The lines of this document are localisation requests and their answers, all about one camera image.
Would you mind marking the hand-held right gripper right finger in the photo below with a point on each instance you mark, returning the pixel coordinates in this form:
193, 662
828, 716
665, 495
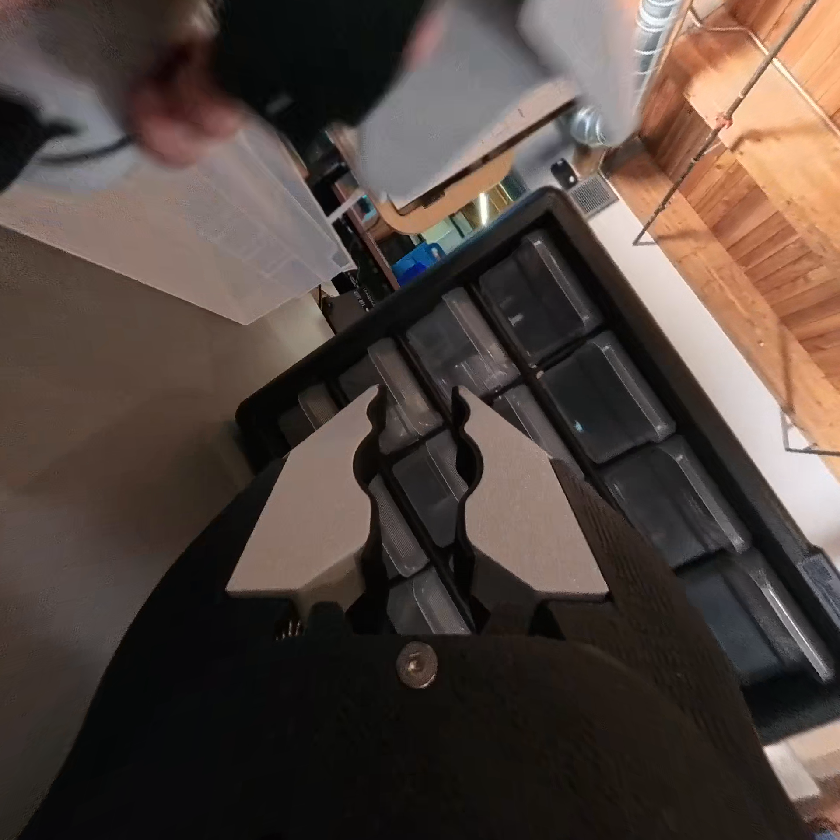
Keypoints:
525, 525

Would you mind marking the metal pipe rack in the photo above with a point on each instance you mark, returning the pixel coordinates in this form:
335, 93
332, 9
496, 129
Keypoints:
725, 121

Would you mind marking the wooden table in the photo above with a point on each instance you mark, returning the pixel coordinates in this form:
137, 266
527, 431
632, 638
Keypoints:
453, 180

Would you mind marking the person's left hand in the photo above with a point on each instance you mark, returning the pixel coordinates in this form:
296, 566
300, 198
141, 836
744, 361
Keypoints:
184, 111

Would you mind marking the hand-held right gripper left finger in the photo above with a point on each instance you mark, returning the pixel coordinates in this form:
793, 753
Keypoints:
302, 518

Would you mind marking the clear plastic storage bin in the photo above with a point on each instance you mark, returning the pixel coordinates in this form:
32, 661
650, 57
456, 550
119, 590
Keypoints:
197, 249

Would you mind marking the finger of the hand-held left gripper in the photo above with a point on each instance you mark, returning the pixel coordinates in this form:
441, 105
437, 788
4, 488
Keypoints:
590, 52
453, 111

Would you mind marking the wall vent grille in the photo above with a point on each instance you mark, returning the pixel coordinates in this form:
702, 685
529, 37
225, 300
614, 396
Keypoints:
592, 195

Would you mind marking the silver air duct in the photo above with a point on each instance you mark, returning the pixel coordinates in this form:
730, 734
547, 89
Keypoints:
659, 39

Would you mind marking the person's left forearm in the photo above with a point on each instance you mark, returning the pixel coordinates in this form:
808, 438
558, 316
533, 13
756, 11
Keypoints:
65, 52

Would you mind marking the small black wall device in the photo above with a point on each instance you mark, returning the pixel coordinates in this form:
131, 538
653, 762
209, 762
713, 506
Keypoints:
564, 174

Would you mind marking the blue plastic box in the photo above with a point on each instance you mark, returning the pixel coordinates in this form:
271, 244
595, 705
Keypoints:
413, 262

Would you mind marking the black drawer cabinet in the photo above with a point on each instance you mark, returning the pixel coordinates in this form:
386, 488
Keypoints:
620, 315

